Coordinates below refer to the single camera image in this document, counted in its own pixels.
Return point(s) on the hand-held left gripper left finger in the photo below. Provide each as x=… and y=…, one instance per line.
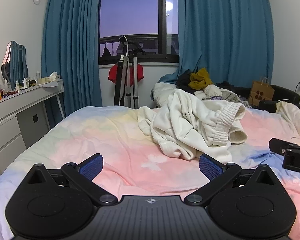
x=91, y=166

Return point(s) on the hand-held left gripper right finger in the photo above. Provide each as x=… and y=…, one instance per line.
x=211, y=166

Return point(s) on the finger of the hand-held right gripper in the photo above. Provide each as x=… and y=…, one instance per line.
x=277, y=145

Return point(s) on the cream white garment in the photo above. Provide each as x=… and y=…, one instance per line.
x=185, y=125

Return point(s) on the cream yellow quilt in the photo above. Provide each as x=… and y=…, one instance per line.
x=292, y=115

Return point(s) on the pastel rainbow bed blanket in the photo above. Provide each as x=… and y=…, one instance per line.
x=110, y=140

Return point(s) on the black armchair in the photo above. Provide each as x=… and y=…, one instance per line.
x=285, y=95

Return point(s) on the brown paper bag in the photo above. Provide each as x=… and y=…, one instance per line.
x=261, y=92

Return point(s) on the white duvet bundle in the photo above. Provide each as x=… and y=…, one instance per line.
x=163, y=92

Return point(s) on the black garment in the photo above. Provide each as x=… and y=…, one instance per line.
x=185, y=82

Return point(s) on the mustard yellow garment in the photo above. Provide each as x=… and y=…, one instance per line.
x=200, y=78

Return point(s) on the black folding stand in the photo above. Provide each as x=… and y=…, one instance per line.
x=120, y=82

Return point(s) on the white dressing table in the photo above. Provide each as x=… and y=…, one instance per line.
x=5, y=135

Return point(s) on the silver tripod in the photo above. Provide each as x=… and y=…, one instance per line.
x=135, y=85

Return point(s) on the red cloth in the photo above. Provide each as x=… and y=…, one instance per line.
x=112, y=75

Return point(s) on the tissue box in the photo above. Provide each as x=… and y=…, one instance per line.
x=48, y=78

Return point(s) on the dark cosmetic jars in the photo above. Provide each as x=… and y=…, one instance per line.
x=31, y=83

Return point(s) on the clear glass jar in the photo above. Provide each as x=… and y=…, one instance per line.
x=38, y=77

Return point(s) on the small white bottle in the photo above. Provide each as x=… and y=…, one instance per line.
x=6, y=85
x=17, y=86

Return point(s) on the blue curtain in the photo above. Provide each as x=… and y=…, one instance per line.
x=227, y=30
x=70, y=42

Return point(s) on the wavy edged mirror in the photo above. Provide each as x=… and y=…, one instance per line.
x=15, y=62

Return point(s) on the black framed window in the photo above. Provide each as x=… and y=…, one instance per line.
x=130, y=12

